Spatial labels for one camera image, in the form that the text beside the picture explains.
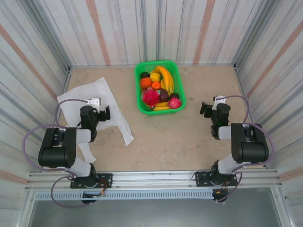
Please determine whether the white plastic bag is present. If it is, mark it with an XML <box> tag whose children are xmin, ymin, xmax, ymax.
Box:
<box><xmin>56</xmin><ymin>77</ymin><xmax>135</xmax><ymax>164</ymax></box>

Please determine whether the pink red fake peach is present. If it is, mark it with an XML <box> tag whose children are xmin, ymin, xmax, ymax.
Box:
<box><xmin>168</xmin><ymin>97</ymin><xmax>182</xmax><ymax>109</ymax></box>

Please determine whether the dark red fake fruit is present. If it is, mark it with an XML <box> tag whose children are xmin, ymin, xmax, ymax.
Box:
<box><xmin>159</xmin><ymin>88</ymin><xmax>170</xmax><ymax>103</ymax></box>

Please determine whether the pink fake dragon fruit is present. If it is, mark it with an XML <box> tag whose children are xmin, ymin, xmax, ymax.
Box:
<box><xmin>141</xmin><ymin>87</ymin><xmax>161</xmax><ymax>107</ymax></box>

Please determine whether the yellow fake banana bunch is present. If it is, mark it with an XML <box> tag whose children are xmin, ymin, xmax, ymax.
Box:
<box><xmin>151</xmin><ymin>66</ymin><xmax>175</xmax><ymax>95</ymax></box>

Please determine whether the large orange fake fruit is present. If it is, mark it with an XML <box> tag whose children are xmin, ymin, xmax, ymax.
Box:
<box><xmin>140</xmin><ymin>77</ymin><xmax>152</xmax><ymax>89</ymax></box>

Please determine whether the green plastic basket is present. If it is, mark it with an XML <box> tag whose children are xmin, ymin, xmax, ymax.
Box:
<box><xmin>134</xmin><ymin>59</ymin><xmax>187</xmax><ymax>116</ymax></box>

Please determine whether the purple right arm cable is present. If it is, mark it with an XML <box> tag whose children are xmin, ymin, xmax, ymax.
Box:
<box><xmin>216</xmin><ymin>95</ymin><xmax>276</xmax><ymax>204</ymax></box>

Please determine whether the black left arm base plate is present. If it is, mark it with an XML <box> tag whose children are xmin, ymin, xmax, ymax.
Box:
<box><xmin>70</xmin><ymin>173</ymin><xmax>113</xmax><ymax>189</ymax></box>

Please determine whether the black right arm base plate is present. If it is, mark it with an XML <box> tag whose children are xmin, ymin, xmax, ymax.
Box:
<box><xmin>195</xmin><ymin>171</ymin><xmax>238</xmax><ymax>187</ymax></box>

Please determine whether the aluminium mounting rail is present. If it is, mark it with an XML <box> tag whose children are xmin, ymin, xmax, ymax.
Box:
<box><xmin>25</xmin><ymin>168</ymin><xmax>283</xmax><ymax>190</ymax></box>

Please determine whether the small circuit board with wires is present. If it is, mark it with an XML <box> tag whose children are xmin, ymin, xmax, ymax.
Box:
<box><xmin>212</xmin><ymin>188</ymin><xmax>230</xmax><ymax>197</ymax></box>
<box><xmin>82</xmin><ymin>192</ymin><xmax>106</xmax><ymax>199</ymax></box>

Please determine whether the grey slotted cable duct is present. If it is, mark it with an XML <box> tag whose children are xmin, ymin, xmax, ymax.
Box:
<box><xmin>35</xmin><ymin>191</ymin><xmax>214</xmax><ymax>201</ymax></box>

